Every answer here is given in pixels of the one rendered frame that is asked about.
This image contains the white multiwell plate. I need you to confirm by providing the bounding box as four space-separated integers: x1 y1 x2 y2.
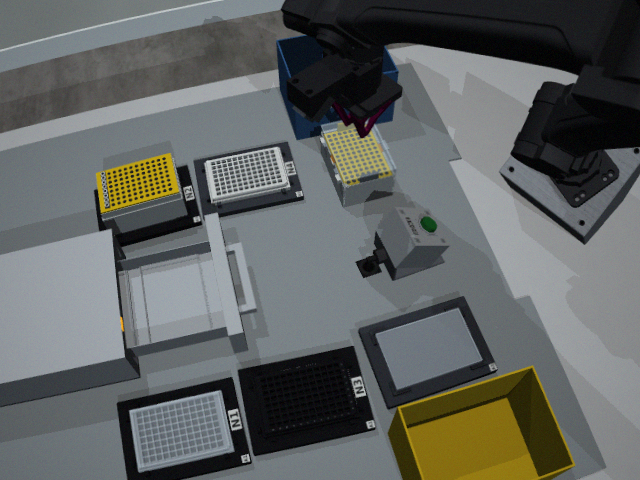
204 147 291 206

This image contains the yellow open-top bin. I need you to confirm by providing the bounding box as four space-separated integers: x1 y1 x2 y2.
388 365 576 480

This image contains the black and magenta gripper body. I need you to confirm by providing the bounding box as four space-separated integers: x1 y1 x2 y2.
336 51 403 120

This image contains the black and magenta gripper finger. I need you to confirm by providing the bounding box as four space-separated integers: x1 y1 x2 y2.
332 101 353 127
350 101 393 138

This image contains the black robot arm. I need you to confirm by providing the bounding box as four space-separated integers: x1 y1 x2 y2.
280 0 640 208

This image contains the dark blue open-top bin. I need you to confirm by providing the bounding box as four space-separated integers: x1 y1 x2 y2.
276 35 399 140

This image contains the grey bench mat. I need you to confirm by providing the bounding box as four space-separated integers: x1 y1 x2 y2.
0 63 607 480

